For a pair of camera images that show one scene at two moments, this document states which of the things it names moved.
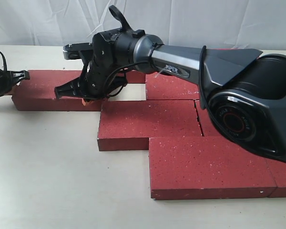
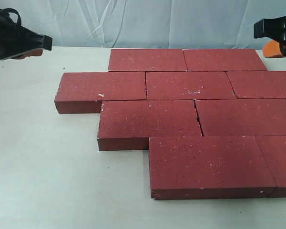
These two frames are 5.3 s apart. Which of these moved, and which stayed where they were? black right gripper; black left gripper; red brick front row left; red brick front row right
Moved: black right gripper; black left gripper
Stayed: red brick front row left; red brick front row right
